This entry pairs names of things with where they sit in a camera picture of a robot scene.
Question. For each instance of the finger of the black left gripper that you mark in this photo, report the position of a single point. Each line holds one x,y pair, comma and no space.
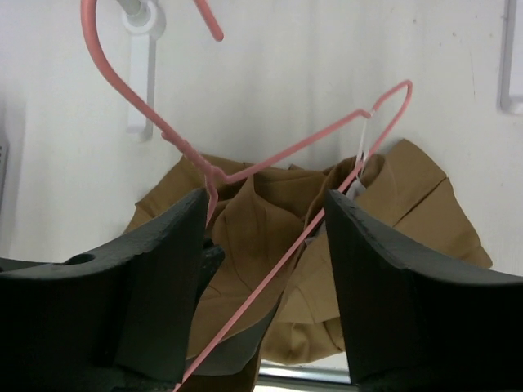
221,342

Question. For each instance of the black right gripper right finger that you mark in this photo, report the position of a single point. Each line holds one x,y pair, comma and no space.
414,319

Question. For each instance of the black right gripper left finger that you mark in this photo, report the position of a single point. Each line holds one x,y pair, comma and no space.
118,313

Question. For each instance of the tan brown skirt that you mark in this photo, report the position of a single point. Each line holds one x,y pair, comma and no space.
266,213

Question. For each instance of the white clothes rack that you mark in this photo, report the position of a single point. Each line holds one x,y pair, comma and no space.
282,70

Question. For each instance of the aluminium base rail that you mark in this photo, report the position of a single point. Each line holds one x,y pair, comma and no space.
276,377

